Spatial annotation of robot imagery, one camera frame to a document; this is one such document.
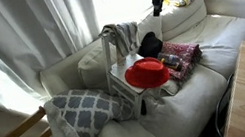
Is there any blue white striped towel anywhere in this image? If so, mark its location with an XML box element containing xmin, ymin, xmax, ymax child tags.
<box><xmin>97</xmin><ymin>19</ymin><xmax>144</xmax><ymax>65</ymax></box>

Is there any red bowl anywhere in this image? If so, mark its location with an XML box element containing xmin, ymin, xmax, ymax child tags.
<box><xmin>121</xmin><ymin>54</ymin><xmax>173</xmax><ymax>93</ymax></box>

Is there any black hat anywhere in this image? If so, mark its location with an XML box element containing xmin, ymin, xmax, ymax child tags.
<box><xmin>135</xmin><ymin>29</ymin><xmax>166</xmax><ymax>61</ymax></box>

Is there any small white wooden chair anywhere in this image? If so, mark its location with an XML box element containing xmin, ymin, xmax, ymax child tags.
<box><xmin>98</xmin><ymin>21</ymin><xmax>174</xmax><ymax>125</ymax></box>

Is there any red white floral cloth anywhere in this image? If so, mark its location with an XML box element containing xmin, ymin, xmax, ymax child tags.
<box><xmin>155</xmin><ymin>35</ymin><xmax>207</xmax><ymax>85</ymax></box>

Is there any dark bottle with yellow label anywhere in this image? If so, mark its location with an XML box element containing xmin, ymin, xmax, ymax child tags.
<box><xmin>156</xmin><ymin>49</ymin><xmax>185</xmax><ymax>76</ymax></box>

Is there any cream sofa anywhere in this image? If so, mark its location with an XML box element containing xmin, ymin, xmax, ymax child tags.
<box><xmin>28</xmin><ymin>0</ymin><xmax>245</xmax><ymax>137</ymax></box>

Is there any grey white lattice pillow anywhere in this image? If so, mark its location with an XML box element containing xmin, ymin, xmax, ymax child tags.
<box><xmin>41</xmin><ymin>79</ymin><xmax>139</xmax><ymax>137</ymax></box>

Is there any white curtain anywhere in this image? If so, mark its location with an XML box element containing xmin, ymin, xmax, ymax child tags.
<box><xmin>0</xmin><ymin>0</ymin><xmax>189</xmax><ymax>137</ymax></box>

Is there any black floor cable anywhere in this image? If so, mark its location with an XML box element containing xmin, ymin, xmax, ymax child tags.
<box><xmin>206</xmin><ymin>73</ymin><xmax>245</xmax><ymax>137</ymax></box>

